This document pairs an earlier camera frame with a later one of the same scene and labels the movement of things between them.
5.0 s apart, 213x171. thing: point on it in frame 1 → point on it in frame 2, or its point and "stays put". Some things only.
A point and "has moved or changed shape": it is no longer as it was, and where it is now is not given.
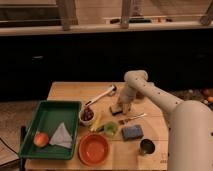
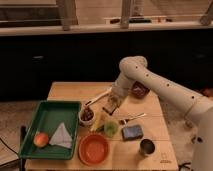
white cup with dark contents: x=86 y=116 stays put
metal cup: x=147 y=147 stays put
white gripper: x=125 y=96 → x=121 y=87
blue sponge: x=132 y=132 stays put
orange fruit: x=40 y=140 stays put
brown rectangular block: x=115 y=109 has moved or changed shape
